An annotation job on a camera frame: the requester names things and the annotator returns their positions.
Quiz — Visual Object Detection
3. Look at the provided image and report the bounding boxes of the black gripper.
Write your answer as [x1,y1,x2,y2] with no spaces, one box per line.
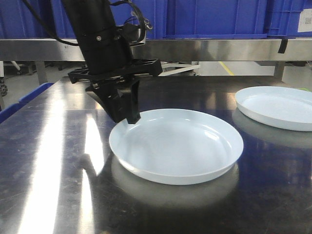
[69,24,162,124]

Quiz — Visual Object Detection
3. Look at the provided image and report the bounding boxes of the light blue plate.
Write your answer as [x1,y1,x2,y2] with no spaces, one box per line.
[235,86,312,132]
[109,109,244,185]

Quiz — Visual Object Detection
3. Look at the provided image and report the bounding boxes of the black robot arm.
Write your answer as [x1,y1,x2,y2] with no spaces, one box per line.
[63,0,162,124]

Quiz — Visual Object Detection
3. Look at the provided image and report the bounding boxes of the blue shelf crate middle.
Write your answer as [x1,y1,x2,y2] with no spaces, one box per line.
[109,0,271,39]

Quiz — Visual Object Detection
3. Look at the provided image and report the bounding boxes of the blue shelf crate left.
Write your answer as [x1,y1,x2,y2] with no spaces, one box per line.
[0,0,76,39]

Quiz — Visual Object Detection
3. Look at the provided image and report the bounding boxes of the blue floor crate far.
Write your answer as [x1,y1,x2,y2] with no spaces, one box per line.
[19,82,54,103]

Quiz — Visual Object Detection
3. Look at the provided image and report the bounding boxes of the blue floor crate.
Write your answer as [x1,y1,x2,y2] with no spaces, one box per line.
[19,82,54,103]
[0,103,25,123]

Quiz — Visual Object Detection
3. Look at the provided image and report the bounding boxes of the blue floor crate near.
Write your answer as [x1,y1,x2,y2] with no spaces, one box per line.
[0,103,25,123]

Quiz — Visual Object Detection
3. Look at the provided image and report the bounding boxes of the white label on crate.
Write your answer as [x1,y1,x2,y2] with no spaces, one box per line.
[297,8,312,33]

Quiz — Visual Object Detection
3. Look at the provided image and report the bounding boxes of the white metal table frame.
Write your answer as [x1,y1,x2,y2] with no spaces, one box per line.
[159,63,200,77]

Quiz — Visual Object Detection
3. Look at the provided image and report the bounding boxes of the stainless steel shelf frame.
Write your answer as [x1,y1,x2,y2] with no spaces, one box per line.
[0,38,312,82]

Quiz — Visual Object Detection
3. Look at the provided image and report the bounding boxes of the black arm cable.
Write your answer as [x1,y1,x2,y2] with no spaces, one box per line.
[23,0,80,47]

